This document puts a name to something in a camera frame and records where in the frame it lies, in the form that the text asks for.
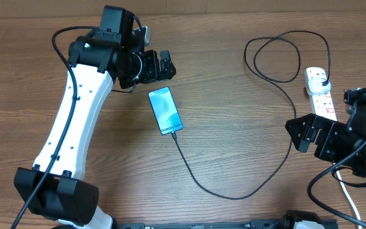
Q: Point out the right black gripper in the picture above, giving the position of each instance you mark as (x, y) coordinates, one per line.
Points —
(304, 127)

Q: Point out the Samsung Galaxy smartphone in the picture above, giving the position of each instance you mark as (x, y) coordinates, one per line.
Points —
(165, 111)

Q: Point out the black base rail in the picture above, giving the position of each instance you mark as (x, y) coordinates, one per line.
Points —
(253, 224)

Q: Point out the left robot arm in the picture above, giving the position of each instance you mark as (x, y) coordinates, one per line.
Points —
(117, 51)

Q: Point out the white power strip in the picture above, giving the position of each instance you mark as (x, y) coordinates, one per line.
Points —
(321, 105)

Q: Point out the white charger plug adapter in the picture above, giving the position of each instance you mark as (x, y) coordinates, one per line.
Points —
(317, 87)

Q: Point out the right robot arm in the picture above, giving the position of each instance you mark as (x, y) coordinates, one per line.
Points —
(356, 162)

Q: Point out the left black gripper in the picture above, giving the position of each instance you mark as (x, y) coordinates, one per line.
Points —
(153, 73)

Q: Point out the cardboard backdrop panel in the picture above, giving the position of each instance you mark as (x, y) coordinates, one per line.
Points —
(79, 8)

